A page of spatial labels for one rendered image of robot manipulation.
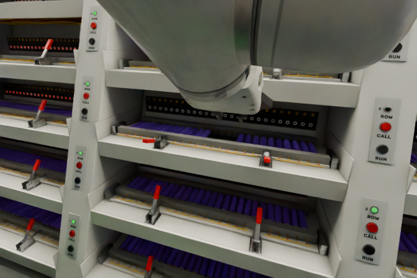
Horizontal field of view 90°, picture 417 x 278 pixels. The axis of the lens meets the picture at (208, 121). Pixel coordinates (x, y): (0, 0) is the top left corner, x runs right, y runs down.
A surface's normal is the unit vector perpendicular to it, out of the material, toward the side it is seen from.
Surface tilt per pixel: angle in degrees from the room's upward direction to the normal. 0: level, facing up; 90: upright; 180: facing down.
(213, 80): 152
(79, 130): 90
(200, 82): 162
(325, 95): 107
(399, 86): 90
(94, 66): 90
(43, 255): 17
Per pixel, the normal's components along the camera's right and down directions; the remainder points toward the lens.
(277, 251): 0.04, -0.95
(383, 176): -0.26, -0.01
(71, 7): -0.28, 0.28
